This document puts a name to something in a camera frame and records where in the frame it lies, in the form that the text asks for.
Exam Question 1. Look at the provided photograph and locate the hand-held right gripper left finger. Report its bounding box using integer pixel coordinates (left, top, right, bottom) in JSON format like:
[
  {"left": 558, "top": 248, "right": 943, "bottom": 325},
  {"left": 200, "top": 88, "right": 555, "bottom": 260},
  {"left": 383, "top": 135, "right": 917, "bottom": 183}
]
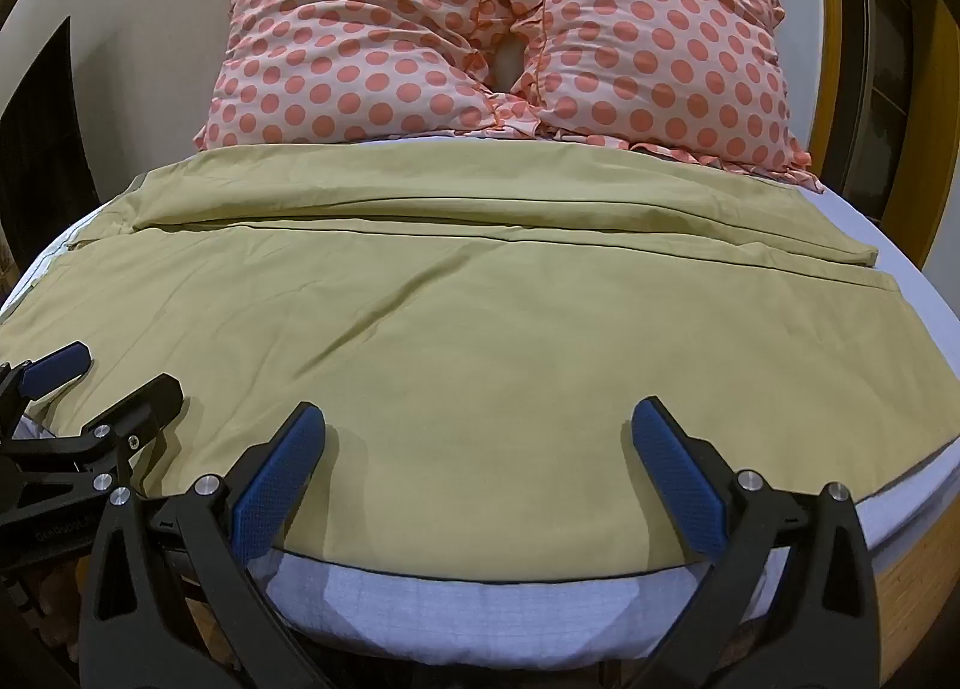
[{"left": 79, "top": 402, "right": 332, "bottom": 689}]

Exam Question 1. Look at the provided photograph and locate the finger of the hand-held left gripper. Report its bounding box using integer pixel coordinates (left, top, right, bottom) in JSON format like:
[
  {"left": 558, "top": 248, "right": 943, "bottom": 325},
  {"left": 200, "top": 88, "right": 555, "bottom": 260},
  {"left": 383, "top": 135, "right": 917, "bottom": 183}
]
[
  {"left": 0, "top": 341, "right": 93, "bottom": 405},
  {"left": 0, "top": 373, "right": 185, "bottom": 502}
]

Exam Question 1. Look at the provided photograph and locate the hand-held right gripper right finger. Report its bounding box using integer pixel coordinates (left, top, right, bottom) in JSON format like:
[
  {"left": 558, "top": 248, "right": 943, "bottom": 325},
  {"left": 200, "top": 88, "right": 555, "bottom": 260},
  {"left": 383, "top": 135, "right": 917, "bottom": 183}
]
[{"left": 621, "top": 396, "right": 883, "bottom": 689}]

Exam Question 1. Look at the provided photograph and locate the yellow-green bed sheet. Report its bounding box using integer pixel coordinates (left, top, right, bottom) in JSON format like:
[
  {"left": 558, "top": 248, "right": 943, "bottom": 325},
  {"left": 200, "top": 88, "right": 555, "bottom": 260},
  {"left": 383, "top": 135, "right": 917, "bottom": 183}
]
[{"left": 0, "top": 147, "right": 960, "bottom": 579}]

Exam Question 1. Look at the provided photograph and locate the bed with white sheet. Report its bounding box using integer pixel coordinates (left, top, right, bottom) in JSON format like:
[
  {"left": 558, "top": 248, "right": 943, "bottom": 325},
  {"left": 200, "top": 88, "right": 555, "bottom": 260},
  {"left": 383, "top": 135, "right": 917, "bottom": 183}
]
[{"left": 0, "top": 167, "right": 960, "bottom": 689}]

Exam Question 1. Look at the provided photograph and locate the dark wooden cabinet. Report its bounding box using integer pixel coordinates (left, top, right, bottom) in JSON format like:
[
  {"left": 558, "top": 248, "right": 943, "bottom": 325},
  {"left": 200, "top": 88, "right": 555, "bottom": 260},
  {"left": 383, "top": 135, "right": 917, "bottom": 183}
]
[{"left": 0, "top": 14, "right": 96, "bottom": 262}]

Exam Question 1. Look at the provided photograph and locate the pink polka dot pillow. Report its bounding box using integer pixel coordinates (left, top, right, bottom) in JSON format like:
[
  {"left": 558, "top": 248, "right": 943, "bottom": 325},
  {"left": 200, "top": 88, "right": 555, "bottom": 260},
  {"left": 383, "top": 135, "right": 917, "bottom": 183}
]
[
  {"left": 491, "top": 0, "right": 826, "bottom": 193},
  {"left": 193, "top": 0, "right": 518, "bottom": 151}
]

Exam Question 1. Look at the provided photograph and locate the dark door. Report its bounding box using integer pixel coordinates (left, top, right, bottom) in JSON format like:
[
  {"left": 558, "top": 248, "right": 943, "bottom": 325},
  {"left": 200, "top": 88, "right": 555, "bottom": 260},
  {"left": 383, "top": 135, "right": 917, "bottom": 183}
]
[{"left": 831, "top": 0, "right": 960, "bottom": 266}]

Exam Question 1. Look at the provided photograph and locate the yellow wooden door frame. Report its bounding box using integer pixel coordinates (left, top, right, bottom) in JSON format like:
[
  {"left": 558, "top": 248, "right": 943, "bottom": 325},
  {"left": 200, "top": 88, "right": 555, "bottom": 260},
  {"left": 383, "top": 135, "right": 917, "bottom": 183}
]
[{"left": 679, "top": 0, "right": 960, "bottom": 304}]

